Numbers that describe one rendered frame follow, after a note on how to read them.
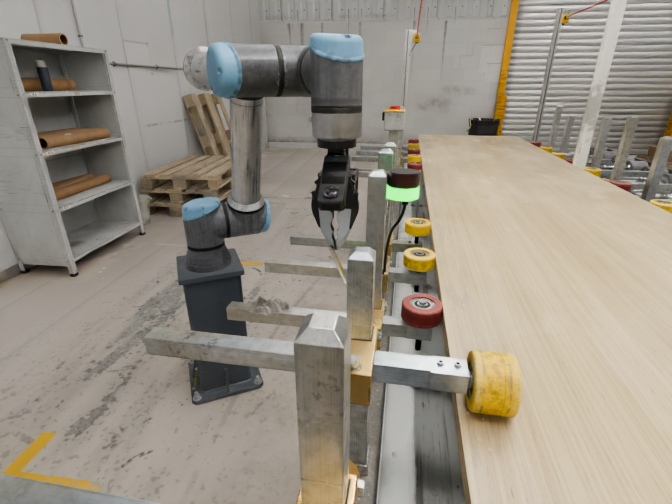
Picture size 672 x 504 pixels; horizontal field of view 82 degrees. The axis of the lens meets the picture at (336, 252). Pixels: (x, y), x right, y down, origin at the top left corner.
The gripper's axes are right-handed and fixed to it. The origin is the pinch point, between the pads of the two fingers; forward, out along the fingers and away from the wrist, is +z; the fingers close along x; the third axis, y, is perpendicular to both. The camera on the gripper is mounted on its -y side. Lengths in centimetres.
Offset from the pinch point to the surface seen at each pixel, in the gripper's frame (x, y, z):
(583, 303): -50, 5, 11
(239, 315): 20.5, -3.0, 16.6
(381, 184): -8.5, 0.7, -12.3
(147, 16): 274, 379, -97
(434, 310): -19.9, -4.0, 10.5
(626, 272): -65, 22, 11
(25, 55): 266, 205, -49
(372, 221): -7.1, 0.7, -5.1
